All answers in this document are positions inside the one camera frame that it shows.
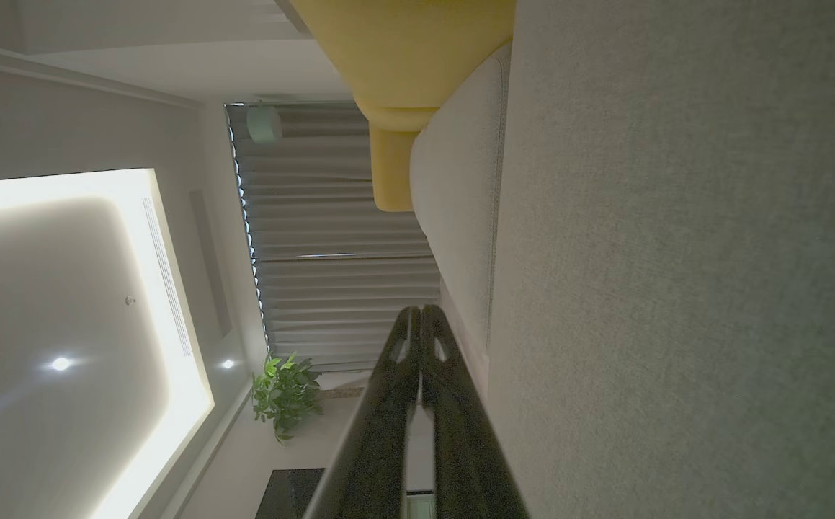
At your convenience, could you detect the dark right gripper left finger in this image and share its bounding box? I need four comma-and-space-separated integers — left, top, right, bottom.
302, 306, 422, 519

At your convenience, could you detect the grey sofa seat cushion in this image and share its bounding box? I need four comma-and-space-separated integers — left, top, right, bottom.
410, 43, 512, 354

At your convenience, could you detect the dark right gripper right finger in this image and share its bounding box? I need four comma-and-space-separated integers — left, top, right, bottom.
421, 304, 531, 519

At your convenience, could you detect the green leafy potted plant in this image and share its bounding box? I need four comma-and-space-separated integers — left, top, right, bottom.
251, 352, 324, 444

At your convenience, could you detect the yellow sofa backrest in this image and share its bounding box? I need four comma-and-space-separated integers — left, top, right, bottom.
291, 0, 517, 132

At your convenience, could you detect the large grey chaise cushion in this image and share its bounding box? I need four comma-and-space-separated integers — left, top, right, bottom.
486, 0, 835, 519

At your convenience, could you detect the yellow sofa armrest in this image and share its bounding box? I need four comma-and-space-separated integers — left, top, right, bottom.
370, 123, 419, 213

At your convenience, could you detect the grey pleated curtain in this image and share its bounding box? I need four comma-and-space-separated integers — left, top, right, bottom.
226, 102, 441, 372

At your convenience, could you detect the pale cylindrical hanging device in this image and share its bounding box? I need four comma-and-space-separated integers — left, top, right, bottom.
246, 105, 283, 143

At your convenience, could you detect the dark rectangular panel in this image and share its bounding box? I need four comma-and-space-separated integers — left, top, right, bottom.
255, 469, 326, 519

